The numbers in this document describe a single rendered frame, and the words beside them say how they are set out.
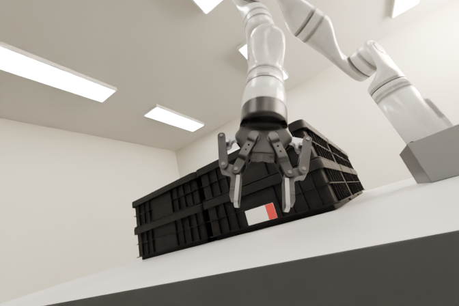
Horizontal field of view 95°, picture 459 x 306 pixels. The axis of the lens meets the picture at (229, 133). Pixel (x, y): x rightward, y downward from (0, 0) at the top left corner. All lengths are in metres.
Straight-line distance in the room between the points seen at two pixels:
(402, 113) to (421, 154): 0.13
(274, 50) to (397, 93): 0.40
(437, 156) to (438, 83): 3.58
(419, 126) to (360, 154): 3.16
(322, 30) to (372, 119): 3.30
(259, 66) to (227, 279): 0.31
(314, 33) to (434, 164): 0.43
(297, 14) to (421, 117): 0.41
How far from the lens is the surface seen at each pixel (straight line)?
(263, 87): 0.34
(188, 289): 0.22
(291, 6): 0.71
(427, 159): 0.63
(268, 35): 0.44
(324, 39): 0.73
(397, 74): 0.75
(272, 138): 0.30
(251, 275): 0.18
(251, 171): 0.62
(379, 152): 3.85
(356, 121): 3.94
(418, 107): 0.71
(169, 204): 0.85
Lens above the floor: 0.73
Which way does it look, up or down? 23 degrees up
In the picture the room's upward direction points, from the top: 16 degrees counter-clockwise
